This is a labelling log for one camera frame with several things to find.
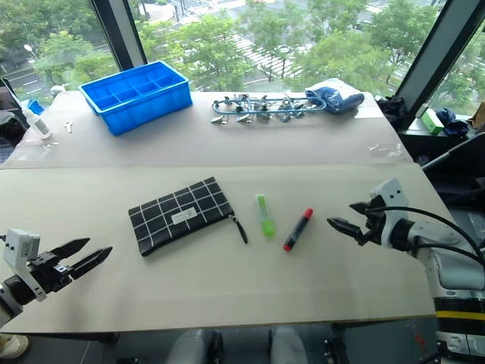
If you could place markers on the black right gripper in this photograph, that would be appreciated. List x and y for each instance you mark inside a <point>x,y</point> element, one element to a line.
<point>374,225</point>

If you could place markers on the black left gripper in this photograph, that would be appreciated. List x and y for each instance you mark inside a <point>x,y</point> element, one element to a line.
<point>51,271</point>

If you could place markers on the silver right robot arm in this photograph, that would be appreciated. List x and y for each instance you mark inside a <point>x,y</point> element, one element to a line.
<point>451,265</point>

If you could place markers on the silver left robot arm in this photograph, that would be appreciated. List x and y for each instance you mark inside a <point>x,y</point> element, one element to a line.
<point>11,292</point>

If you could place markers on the black white-grid pencil case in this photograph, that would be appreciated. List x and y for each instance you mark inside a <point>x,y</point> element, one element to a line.
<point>178,216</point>

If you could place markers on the red and black marker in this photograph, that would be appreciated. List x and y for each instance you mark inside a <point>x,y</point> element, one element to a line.
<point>298,229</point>

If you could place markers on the green highlighter pen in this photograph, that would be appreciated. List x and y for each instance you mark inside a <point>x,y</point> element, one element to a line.
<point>265,216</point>

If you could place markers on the black cloth heap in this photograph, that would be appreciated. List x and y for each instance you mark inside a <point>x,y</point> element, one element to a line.
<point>394,109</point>

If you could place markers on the white shoe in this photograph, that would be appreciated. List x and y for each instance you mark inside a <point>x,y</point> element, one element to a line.
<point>11,346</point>

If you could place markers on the black chair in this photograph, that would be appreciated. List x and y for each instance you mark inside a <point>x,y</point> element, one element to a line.
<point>460,163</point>

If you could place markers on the blue and white cloth bundle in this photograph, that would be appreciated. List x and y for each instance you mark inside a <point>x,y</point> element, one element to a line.
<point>337,96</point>

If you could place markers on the green box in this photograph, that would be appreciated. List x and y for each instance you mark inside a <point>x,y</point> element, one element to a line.
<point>432,122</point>

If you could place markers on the small white plastic piece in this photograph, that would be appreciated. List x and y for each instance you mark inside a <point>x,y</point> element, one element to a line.
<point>68,127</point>

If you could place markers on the small white plastic bottle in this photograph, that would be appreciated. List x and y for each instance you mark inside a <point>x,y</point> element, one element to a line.
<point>38,123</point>

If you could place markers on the dark blue cloth heap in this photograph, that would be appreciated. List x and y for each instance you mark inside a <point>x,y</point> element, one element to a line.
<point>452,122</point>

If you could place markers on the blue clip drying hanger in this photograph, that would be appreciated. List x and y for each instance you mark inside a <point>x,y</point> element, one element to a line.
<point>261,108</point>

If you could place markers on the grey rounded robot leg shape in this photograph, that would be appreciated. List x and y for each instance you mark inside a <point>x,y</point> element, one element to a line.
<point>288,346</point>
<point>193,347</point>

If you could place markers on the blue plastic compartment bin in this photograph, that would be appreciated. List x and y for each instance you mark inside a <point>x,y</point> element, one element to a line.
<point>132,95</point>

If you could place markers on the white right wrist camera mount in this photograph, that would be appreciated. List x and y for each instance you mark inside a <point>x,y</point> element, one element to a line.
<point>392,195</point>

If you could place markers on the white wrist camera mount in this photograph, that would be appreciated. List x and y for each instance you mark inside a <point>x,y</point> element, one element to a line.
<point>19,246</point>
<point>392,195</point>

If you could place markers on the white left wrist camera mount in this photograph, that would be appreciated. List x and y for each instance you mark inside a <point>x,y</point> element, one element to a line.
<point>19,246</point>

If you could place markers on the dark window frame post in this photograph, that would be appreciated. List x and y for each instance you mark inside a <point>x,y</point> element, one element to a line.
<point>119,32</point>
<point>435,45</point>

